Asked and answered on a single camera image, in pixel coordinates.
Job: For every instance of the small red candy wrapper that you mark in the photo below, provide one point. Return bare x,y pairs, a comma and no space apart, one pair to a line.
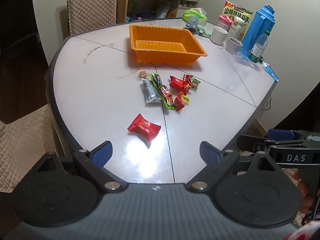
187,85

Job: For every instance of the quilted beige chair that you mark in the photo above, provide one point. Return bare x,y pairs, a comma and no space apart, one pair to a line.
92,5
22,142

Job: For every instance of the flat blue packet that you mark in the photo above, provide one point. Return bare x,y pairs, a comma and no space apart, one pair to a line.
271,72

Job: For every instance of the clear water bottle green label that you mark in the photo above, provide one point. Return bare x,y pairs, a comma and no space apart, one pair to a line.
258,47

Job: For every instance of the green tissue pack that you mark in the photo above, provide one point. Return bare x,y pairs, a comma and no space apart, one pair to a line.
193,13

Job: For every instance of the yellow green snack bag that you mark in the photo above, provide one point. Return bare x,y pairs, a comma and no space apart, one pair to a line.
237,11

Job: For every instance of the grey phone stand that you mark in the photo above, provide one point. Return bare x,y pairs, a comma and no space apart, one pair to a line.
191,23

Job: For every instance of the brown caramel candy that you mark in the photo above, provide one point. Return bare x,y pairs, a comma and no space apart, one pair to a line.
142,74

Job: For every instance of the green cloth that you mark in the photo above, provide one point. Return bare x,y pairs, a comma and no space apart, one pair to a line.
204,33

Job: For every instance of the silver grey snack packet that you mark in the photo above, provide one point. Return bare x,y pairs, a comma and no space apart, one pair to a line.
149,93

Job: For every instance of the orange plastic tray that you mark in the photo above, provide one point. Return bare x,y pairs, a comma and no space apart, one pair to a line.
160,45

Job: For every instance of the patterned white cup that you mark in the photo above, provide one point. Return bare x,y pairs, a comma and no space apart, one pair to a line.
233,47

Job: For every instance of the wooden shelf unit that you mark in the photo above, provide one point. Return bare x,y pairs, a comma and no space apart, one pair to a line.
150,2

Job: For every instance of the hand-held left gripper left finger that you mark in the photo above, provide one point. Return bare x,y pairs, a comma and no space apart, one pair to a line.
102,153

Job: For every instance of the plain white cup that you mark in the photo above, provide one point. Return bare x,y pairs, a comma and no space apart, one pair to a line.
218,37

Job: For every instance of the small red green candy packet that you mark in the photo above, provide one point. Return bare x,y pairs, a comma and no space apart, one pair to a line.
179,102

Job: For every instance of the white bottle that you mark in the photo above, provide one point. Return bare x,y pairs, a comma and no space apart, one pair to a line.
237,27

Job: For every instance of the blue thermos jug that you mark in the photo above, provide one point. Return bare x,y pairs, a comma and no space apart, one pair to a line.
260,22

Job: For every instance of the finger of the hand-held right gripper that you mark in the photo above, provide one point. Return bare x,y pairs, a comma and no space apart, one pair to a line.
251,143
280,134

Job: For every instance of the blue pocket tissue packet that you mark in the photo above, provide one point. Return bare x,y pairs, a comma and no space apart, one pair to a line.
241,58

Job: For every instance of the red white patterned clothing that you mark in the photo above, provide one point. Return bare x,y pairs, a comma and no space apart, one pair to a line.
302,233

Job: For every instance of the long green black snack bar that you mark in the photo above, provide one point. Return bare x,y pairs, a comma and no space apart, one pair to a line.
162,90

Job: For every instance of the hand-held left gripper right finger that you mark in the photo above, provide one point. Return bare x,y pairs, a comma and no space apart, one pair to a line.
208,154

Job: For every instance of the person's right hand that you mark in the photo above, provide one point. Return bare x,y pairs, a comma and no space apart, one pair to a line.
305,192

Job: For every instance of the pink lid tumbler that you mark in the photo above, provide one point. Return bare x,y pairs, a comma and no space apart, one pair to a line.
223,21

